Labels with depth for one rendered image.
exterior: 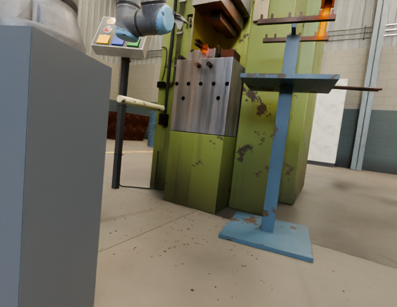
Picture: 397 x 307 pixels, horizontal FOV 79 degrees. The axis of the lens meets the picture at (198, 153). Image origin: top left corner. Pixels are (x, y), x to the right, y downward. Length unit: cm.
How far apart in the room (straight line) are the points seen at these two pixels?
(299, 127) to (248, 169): 59
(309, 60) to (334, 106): 471
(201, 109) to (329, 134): 538
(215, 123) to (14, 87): 111
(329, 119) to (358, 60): 174
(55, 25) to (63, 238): 40
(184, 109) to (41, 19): 111
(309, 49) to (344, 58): 558
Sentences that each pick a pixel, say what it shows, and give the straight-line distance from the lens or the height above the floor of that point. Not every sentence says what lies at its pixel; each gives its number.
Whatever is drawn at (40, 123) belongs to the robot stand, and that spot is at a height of 46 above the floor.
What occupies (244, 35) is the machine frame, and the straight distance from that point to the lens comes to 211.
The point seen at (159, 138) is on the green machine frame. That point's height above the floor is 40.
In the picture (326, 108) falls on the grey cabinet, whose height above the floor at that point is 141.
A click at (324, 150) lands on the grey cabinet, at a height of 38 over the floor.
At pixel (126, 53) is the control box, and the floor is 94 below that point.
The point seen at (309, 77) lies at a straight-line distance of 114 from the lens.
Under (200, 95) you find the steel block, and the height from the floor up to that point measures 70.
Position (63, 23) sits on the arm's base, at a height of 64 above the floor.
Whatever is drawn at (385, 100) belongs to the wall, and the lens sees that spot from 741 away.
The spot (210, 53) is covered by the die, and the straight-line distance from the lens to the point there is 161.
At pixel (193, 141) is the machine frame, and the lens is 149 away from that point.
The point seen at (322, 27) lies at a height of 101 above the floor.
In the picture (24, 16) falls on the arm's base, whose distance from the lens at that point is 55.
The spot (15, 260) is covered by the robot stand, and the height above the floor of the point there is 23.
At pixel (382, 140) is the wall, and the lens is 732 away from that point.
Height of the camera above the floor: 47
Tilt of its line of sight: 5 degrees down
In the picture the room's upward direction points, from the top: 6 degrees clockwise
